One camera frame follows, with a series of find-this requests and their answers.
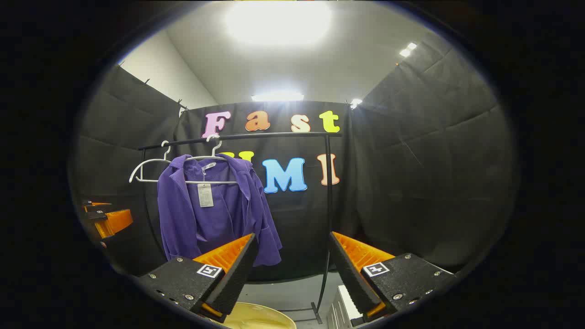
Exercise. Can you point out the black clothes rack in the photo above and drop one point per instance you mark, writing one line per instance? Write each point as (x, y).
(328, 183)

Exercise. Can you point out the long ceiling light panel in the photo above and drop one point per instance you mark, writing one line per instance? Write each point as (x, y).
(277, 97)

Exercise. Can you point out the purple ribbed jacket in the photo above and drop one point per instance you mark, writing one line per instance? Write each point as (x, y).
(219, 219)

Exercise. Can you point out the large white clothes hanger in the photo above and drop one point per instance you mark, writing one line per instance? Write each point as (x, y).
(224, 182)

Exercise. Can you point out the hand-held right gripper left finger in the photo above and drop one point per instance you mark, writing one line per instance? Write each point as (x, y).
(237, 274)

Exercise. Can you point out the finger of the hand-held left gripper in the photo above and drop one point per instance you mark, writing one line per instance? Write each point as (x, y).
(119, 221)
(98, 204)

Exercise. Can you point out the small square ceiling light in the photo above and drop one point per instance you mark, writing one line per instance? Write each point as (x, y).
(407, 49)

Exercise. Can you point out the small ceiling spot light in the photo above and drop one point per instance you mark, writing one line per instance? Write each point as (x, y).
(355, 103)

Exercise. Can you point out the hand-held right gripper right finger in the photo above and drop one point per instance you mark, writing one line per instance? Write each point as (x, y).
(349, 274)

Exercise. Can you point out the small white clothes hanger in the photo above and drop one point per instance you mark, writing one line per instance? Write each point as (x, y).
(151, 161)

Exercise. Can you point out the cream laundry hamper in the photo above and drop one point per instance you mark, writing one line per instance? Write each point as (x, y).
(260, 317)

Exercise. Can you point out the large round ceiling light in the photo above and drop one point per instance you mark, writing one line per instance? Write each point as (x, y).
(279, 23)

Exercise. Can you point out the white cabinet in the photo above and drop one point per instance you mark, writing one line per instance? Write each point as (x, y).
(343, 310)

